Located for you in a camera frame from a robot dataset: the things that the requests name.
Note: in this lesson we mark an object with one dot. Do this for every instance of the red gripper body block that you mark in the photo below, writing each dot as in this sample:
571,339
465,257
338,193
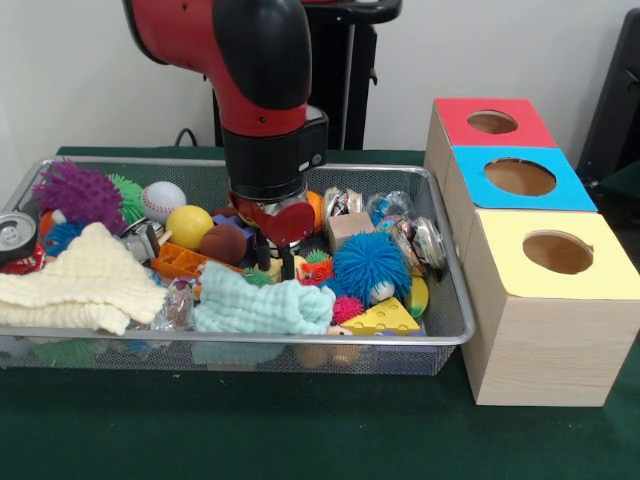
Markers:
290,225

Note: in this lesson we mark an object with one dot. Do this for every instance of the yellow cheese wedge toy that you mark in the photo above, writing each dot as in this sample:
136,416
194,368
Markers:
382,317

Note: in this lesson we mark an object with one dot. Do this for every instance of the white mini baseball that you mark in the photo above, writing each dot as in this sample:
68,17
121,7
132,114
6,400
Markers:
162,200

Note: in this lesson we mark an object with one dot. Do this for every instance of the blue spiky rubber ball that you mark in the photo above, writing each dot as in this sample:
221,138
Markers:
370,265

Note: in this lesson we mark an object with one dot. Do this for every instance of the green spiky rubber ball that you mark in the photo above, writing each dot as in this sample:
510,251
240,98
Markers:
131,195

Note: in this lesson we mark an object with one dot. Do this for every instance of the yellow plush toy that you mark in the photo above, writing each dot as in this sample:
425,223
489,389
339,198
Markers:
275,265

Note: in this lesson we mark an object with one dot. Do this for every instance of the dark green table cloth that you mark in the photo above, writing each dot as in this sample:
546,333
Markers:
300,430

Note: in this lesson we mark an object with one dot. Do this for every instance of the mint knitted cloth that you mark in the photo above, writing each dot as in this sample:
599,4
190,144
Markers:
250,305

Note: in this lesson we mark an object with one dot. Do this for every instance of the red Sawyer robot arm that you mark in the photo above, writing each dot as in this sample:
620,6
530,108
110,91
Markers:
260,75

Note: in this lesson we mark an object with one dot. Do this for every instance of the purple spiky monster toy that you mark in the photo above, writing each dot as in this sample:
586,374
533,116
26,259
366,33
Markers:
80,195

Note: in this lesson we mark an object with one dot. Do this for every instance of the shallow metal mesh bin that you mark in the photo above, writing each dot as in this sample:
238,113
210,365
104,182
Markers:
440,320

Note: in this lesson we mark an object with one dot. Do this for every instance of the orange building block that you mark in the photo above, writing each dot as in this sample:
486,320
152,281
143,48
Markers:
180,260

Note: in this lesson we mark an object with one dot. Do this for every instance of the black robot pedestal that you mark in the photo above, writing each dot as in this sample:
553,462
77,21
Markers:
355,75

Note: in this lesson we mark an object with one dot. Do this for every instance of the brown mini football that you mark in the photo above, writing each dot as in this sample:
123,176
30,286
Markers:
222,244

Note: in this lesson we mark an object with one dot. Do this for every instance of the green cloth side table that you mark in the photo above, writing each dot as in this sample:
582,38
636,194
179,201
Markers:
620,180

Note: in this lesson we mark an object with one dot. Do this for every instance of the cream knitted cloth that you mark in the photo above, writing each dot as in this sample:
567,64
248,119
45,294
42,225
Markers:
85,280

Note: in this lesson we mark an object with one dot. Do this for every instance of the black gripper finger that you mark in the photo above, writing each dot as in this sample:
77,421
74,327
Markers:
287,262
262,252

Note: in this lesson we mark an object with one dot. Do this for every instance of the yellow ball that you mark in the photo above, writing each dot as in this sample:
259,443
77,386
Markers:
189,227

